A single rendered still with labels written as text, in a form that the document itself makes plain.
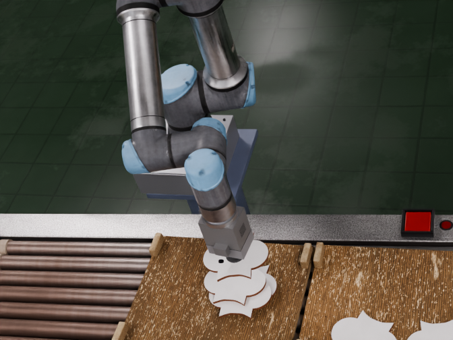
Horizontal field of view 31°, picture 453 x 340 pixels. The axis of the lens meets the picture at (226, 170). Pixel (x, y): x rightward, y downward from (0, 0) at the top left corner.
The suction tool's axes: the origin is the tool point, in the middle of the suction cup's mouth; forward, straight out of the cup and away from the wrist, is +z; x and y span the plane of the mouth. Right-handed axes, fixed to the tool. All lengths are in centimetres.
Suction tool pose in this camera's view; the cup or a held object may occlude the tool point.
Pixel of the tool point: (236, 258)
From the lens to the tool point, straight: 182.6
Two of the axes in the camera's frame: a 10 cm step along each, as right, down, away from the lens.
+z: 2.3, 6.9, 6.9
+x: 3.8, -7.2, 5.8
